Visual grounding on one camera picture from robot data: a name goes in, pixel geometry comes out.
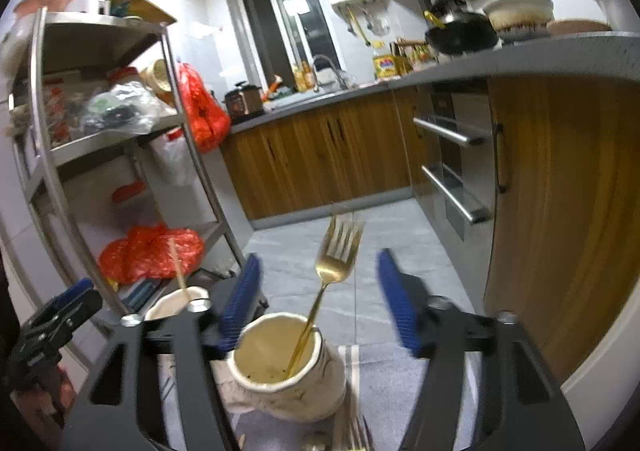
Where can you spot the brown clay plate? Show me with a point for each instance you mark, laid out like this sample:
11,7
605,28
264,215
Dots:
577,26

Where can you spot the metal sink faucet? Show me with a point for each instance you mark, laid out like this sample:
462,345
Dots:
330,67

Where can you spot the built-in steel oven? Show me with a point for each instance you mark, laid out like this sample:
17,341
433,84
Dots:
450,156

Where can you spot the crumpled red plastic bag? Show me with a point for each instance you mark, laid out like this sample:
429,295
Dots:
150,256

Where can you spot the gold metal fork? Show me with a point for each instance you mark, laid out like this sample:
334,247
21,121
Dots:
337,243

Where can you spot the white ceramic utensil jar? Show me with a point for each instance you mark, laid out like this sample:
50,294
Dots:
300,396
172,305

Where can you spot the copper bowl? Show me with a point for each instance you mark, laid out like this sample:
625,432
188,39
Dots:
45,1

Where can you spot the white plastic bag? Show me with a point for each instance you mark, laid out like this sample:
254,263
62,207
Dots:
170,156

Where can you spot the wooden lower cabinets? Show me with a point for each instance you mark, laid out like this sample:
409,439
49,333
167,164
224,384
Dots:
320,156

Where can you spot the small red package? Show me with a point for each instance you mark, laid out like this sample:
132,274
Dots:
127,191

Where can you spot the hanging red plastic bag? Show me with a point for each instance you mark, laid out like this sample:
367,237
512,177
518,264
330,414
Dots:
200,116

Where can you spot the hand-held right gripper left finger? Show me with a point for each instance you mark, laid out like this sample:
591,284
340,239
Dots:
244,301

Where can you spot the clear plastic bag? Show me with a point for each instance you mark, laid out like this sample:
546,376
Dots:
120,106

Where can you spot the kitchen window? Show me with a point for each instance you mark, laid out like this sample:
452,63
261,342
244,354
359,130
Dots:
285,26

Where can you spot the condiment bottles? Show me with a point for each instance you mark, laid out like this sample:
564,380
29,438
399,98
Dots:
415,56

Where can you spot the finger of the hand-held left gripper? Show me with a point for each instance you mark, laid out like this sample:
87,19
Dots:
75,293

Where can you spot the black wok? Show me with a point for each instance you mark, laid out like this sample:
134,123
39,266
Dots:
460,36

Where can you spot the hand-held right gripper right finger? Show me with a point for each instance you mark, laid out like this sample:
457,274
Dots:
397,303

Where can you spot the person's left forearm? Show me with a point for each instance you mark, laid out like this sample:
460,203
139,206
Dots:
55,396

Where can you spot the metal shelf rack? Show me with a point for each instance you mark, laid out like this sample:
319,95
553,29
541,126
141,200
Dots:
47,81

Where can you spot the dark red rice cooker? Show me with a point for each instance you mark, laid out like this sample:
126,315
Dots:
243,103

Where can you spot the white casserole pot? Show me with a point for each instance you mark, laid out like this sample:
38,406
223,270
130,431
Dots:
520,13

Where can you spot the wooden chopstick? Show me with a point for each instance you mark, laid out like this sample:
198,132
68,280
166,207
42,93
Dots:
177,271

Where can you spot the cardboard box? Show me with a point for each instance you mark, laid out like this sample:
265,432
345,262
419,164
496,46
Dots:
140,6

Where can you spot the yellow liquid bottles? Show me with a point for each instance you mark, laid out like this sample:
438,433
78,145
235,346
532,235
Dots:
305,76

